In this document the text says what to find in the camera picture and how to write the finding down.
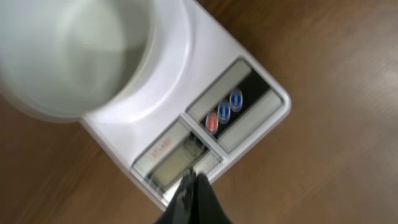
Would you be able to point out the white digital kitchen scale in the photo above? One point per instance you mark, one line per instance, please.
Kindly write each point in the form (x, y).
(207, 102)

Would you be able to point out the white round bowl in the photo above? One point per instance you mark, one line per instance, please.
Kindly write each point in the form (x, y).
(63, 59)

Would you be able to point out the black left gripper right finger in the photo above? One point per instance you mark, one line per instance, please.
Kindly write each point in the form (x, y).
(206, 208)

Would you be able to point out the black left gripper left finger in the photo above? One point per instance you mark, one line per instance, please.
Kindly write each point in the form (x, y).
(179, 209)

